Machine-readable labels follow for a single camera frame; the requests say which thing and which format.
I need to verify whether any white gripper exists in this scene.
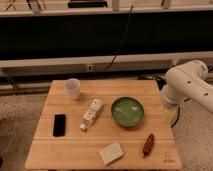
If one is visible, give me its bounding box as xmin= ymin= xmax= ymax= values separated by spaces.
xmin=163 ymin=106 xmax=177 ymax=125

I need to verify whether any black hanging cable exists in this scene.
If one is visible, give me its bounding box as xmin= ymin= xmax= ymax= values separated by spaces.
xmin=102 ymin=4 xmax=135 ymax=72

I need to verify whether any green ceramic bowl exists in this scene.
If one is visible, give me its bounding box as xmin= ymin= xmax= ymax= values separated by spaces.
xmin=111 ymin=97 xmax=144 ymax=127

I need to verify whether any black smartphone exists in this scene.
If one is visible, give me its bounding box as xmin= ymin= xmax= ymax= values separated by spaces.
xmin=53 ymin=114 xmax=66 ymax=137

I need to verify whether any beige sponge block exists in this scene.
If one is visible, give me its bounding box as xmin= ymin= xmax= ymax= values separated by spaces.
xmin=99 ymin=142 xmax=124 ymax=165

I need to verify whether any translucent plastic cup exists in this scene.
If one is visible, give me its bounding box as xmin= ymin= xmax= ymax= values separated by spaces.
xmin=64 ymin=78 xmax=80 ymax=100

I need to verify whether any white rectangular box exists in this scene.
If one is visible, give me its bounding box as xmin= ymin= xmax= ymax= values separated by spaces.
xmin=80 ymin=99 xmax=103 ymax=132

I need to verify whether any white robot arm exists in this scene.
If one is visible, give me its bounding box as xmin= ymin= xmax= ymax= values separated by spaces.
xmin=160 ymin=60 xmax=213 ymax=126

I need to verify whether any white wall outlet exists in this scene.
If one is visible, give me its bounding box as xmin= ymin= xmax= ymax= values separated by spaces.
xmin=88 ymin=65 xmax=93 ymax=72

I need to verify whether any red-brown sausage toy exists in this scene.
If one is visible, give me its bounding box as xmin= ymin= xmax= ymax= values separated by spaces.
xmin=143 ymin=134 xmax=154 ymax=157

